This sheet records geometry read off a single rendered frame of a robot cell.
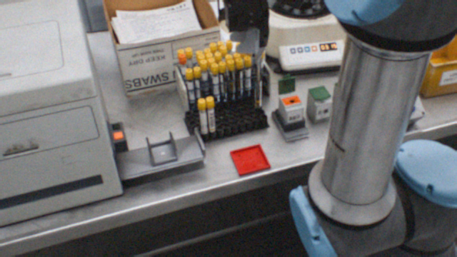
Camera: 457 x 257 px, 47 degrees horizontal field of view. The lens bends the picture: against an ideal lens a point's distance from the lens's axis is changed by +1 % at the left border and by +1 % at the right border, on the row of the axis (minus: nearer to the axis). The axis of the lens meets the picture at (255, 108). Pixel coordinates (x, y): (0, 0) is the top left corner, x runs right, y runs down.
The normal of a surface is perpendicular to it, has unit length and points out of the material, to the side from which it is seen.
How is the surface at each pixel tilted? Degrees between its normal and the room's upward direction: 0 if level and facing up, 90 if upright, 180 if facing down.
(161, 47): 94
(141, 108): 0
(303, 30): 90
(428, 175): 7
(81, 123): 90
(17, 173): 90
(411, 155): 7
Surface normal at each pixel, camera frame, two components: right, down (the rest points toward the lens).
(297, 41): 0.18, 0.65
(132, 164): 0.00, -0.74
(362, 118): -0.47, 0.62
